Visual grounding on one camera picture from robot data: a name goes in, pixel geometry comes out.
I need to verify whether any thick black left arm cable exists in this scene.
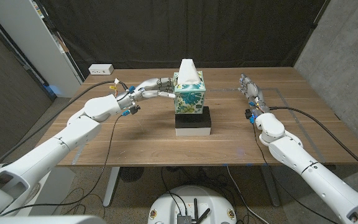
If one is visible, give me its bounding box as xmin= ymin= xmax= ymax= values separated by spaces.
xmin=0 ymin=80 xmax=119 ymax=175

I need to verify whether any white floor cable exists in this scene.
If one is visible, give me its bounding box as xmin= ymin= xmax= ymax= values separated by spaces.
xmin=226 ymin=165 xmax=270 ymax=224

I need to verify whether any white tissue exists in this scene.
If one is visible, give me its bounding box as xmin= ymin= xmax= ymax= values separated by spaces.
xmin=177 ymin=58 xmax=201 ymax=85

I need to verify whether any teal floral tissue box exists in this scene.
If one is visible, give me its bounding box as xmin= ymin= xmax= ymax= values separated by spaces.
xmin=172 ymin=70 xmax=206 ymax=114

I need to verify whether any white table leg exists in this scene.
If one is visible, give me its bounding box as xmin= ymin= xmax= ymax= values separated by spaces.
xmin=103 ymin=166 xmax=121 ymax=208

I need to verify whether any black foam block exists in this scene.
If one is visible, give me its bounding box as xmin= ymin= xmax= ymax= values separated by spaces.
xmin=175 ymin=106 xmax=212 ymax=129

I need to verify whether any grey table leg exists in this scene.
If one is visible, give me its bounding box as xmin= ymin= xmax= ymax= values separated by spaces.
xmin=260 ymin=165 xmax=282 ymax=208

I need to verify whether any black round floor fan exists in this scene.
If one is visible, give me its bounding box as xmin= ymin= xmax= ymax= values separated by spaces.
xmin=119 ymin=166 xmax=145 ymax=183

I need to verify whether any small grey electronics box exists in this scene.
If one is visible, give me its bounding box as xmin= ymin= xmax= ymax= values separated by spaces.
xmin=177 ymin=213 xmax=192 ymax=224

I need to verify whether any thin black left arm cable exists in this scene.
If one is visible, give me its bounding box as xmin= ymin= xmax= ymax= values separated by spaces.
xmin=0 ymin=113 xmax=127 ymax=217

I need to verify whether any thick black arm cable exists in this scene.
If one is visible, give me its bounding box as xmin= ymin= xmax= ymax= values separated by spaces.
xmin=268 ymin=106 xmax=358 ymax=180
xmin=0 ymin=80 xmax=119 ymax=175

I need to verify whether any black curtain backdrop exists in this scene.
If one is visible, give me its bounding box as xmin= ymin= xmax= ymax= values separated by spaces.
xmin=39 ymin=0 xmax=331 ymax=78

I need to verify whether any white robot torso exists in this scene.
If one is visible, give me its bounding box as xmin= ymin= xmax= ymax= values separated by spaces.
xmin=0 ymin=214 xmax=107 ymax=224

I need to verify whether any white base block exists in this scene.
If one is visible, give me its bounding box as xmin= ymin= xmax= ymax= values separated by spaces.
xmin=175 ymin=126 xmax=212 ymax=137

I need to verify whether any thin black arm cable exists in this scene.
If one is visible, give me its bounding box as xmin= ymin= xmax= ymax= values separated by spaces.
xmin=252 ymin=122 xmax=339 ymax=224
xmin=0 ymin=113 xmax=127 ymax=217

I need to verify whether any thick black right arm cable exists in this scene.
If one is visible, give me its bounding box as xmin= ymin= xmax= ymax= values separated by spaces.
xmin=268 ymin=106 xmax=358 ymax=180

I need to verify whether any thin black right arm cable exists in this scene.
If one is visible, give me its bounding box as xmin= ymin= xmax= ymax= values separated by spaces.
xmin=252 ymin=122 xmax=339 ymax=224

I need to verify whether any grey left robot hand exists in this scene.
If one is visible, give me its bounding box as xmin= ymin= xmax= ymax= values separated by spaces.
xmin=116 ymin=77 xmax=177 ymax=110

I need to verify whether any white power strip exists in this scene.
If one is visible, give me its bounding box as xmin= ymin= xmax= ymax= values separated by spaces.
xmin=88 ymin=63 xmax=114 ymax=76

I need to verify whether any slanted black antenna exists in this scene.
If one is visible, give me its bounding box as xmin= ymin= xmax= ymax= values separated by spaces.
xmin=197 ymin=207 xmax=211 ymax=224

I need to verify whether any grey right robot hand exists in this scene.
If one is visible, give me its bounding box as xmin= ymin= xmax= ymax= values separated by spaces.
xmin=237 ymin=73 xmax=270 ymax=116

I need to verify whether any white cabinet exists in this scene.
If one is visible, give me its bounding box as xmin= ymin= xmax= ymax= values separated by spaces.
xmin=0 ymin=0 xmax=83 ymax=98

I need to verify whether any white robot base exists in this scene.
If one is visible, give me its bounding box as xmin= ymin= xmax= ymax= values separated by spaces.
xmin=147 ymin=185 xmax=237 ymax=224

